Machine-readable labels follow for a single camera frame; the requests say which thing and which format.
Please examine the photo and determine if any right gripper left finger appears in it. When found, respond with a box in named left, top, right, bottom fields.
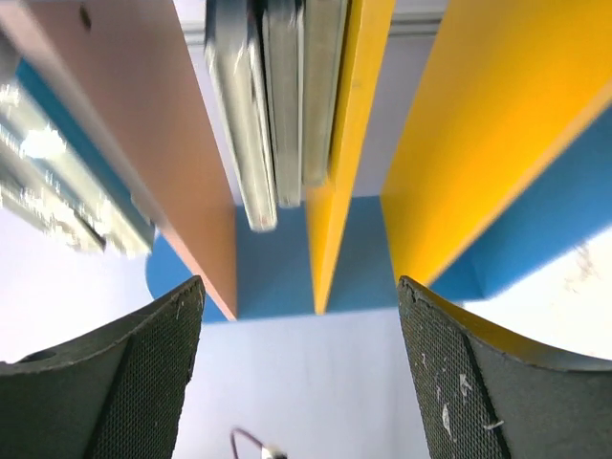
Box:
left=1, top=276, right=206, bottom=458

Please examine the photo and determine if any grey letter G book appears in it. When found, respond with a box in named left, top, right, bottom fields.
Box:
left=302, top=0, right=348, bottom=187

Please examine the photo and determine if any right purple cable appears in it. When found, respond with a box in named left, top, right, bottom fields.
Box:
left=229, top=426, right=288, bottom=459

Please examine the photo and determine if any black Moon and Sixpence book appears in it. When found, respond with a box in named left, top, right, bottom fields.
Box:
left=261, top=1, right=304, bottom=208

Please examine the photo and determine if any navy blue hardcover book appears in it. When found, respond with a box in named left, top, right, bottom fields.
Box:
left=1, top=83, right=106, bottom=253

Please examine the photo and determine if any teal ocean cover book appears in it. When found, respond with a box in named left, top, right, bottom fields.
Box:
left=1, top=36, right=156, bottom=257

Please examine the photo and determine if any dark purple book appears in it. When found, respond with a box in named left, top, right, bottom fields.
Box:
left=205, top=1, right=277, bottom=232

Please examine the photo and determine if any blue pink yellow bookshelf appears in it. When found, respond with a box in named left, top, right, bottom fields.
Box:
left=1, top=1, right=611, bottom=319

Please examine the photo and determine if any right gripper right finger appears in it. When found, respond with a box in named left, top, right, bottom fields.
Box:
left=397, top=276, right=611, bottom=458

